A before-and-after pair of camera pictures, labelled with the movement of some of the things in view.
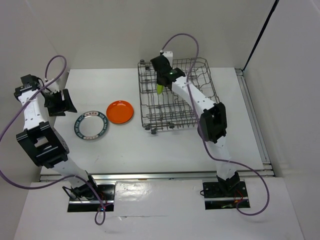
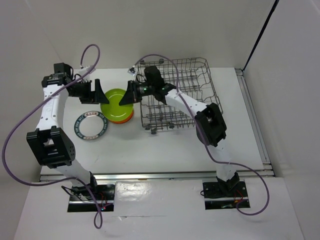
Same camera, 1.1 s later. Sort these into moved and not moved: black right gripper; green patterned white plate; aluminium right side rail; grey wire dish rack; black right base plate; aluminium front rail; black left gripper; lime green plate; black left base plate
Moved: lime green plate; black left gripper; black right gripper
Not moved: aluminium front rail; green patterned white plate; grey wire dish rack; aluminium right side rail; black left base plate; black right base plate
